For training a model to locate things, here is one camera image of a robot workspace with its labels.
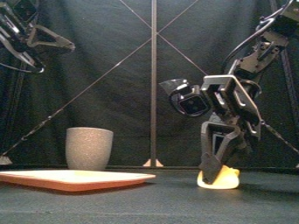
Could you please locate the pink plate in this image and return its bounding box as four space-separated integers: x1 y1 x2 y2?
0 169 157 193

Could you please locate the vertical metal frame pole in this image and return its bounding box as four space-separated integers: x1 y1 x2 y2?
142 0 164 168

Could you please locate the long diagonal frame brace rod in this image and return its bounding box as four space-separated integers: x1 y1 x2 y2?
0 0 201 166

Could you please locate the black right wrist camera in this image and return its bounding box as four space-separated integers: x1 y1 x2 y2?
157 78 212 118

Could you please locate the yellow toy chip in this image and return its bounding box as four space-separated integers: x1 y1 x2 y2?
196 164 241 191

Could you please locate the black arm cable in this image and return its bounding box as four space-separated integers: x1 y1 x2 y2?
220 0 294 74

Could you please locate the slanted metal frame post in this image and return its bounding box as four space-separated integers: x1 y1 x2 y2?
266 0 299 123

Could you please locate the grey speckled cup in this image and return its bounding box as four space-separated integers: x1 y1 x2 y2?
63 126 114 172

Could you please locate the short diagonal frame brace rod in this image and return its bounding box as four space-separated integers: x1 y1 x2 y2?
117 0 209 77

